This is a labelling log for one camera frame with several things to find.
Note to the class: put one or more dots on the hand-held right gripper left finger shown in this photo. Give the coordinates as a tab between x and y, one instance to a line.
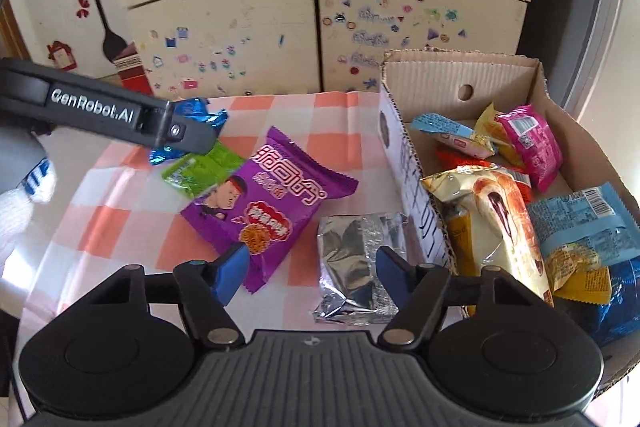
230	272

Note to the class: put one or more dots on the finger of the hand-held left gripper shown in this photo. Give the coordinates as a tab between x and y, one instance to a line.
192	134

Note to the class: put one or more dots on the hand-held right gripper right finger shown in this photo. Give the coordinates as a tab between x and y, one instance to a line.
392	272

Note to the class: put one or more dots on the small shiny blue snack packet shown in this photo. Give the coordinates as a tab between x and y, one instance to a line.
196	108

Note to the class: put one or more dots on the silver foil snack packet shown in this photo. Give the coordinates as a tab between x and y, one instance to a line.
350	252

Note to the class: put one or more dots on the orange yellow snack packet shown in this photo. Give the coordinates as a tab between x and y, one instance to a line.
462	237

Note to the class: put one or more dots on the cream bread packet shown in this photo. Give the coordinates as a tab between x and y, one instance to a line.
492	217

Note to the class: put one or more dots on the red snack packet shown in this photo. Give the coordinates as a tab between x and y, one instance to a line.
465	159

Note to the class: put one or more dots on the light blue white snack packet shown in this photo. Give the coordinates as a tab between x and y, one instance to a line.
450	132

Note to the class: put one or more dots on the pink white snack packet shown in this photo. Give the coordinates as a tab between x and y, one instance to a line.
532	147

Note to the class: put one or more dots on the light blue orange snack packet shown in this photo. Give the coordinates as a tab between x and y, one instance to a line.
575	222

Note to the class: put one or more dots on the cardboard box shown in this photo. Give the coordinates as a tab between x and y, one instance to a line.
435	72

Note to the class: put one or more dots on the large dark blue snack packet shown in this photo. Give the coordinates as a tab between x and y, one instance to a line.
615	307

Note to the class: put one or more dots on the green snack packet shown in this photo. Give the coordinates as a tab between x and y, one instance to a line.
200	169

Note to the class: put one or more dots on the red gift box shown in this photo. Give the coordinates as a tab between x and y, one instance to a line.
134	72

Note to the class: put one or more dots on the purple snack packet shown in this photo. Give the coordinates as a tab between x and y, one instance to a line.
280	187

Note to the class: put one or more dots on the wooden door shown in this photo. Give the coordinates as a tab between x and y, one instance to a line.
11	32

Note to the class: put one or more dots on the checked orange white tablecloth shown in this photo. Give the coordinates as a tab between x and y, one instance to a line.
125	217

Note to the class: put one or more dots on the cream cabinet with stickers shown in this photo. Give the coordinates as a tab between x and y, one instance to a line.
240	2

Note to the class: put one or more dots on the red house wall sticker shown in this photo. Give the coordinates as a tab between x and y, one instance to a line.
62	55

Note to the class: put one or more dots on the dark metal frame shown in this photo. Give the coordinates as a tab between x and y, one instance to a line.
565	7

